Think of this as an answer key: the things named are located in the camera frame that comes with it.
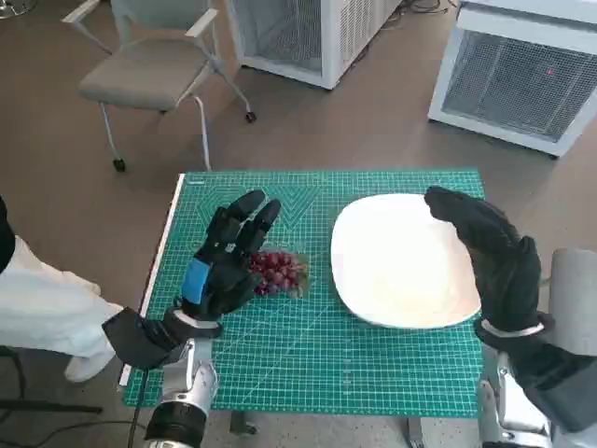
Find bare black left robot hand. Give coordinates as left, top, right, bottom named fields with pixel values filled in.
left=179, top=189, right=283, bottom=317

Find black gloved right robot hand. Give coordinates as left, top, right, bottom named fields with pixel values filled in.
left=423, top=185, right=545, bottom=335

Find red toy grape bunch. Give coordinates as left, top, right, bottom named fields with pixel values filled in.
left=246, top=250, right=311, bottom=300

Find white plate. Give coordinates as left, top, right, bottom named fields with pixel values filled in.
left=329, top=192, right=483, bottom=329

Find grey cylinder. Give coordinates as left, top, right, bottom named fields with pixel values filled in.
left=551, top=247, right=597, bottom=359

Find green cutting mat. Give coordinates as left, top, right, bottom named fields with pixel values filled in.
left=120, top=169, right=487, bottom=419

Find white mesh cabinet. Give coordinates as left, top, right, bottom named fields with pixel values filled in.
left=426, top=0, right=597, bottom=161
left=225, top=0, right=402, bottom=91

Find black floor stand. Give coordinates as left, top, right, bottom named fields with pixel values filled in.
left=0, top=343, right=104, bottom=417

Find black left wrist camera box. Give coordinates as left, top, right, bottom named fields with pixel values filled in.
left=101, top=306, right=188, bottom=371

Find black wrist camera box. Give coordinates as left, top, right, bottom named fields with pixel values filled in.
left=506, top=338, right=597, bottom=434
left=101, top=306, right=188, bottom=371

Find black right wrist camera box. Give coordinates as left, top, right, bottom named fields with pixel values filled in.
left=506, top=338, right=597, bottom=434

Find dark table bracket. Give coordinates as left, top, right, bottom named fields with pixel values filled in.
left=404, top=415, right=427, bottom=448
left=229, top=410, right=257, bottom=438

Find grey chair with white frame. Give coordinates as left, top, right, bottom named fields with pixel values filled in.
left=61, top=0, right=259, bottom=174

